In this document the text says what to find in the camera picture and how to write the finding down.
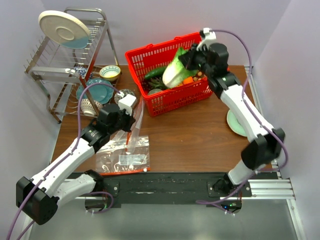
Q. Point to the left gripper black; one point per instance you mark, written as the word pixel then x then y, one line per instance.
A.
pixel 130 120

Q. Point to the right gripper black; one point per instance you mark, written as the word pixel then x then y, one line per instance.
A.
pixel 188 58

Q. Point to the zip bag red zipper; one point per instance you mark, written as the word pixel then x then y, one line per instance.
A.
pixel 131 138

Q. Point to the toy napa cabbage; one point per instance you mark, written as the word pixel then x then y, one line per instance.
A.
pixel 175 73

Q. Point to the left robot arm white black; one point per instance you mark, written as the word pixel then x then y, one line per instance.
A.
pixel 65 165

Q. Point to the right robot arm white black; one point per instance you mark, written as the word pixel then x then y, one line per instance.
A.
pixel 264 140

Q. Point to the toy longan bunch brown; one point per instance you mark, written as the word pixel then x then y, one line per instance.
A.
pixel 199 76

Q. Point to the black white patterned bowl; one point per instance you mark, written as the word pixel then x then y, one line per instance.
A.
pixel 125 92

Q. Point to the toy orange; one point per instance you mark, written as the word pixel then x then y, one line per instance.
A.
pixel 188 80

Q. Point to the teal scalloped plate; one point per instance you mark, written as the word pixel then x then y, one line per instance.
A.
pixel 100 93

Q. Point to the blue patterned white bowl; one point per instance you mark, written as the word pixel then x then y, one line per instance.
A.
pixel 87 108

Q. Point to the toy dark grapes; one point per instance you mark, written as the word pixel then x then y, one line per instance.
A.
pixel 145 84

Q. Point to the yellow rim teal bowl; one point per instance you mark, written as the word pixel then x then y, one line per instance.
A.
pixel 110 72

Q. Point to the toy cucumber green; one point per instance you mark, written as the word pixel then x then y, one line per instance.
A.
pixel 155 73

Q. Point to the toy pineapple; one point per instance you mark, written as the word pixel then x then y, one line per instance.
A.
pixel 157 83

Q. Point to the small blue patterned dish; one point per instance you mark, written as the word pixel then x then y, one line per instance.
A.
pixel 80 71

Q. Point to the red plastic shopping basket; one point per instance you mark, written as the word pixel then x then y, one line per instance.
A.
pixel 144 59

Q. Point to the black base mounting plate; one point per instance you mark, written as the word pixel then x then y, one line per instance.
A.
pixel 176 188

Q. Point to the metal dish rack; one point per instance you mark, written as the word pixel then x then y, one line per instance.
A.
pixel 51 64

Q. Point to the mint green saucer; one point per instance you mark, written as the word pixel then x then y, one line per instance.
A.
pixel 234 125

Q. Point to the large white blue plate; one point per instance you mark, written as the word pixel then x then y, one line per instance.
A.
pixel 64 29

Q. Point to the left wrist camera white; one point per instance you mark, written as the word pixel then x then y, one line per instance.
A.
pixel 127 103

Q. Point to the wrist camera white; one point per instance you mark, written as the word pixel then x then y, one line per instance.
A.
pixel 208 37
pixel 127 103

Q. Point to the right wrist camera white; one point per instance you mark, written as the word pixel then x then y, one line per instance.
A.
pixel 208 37

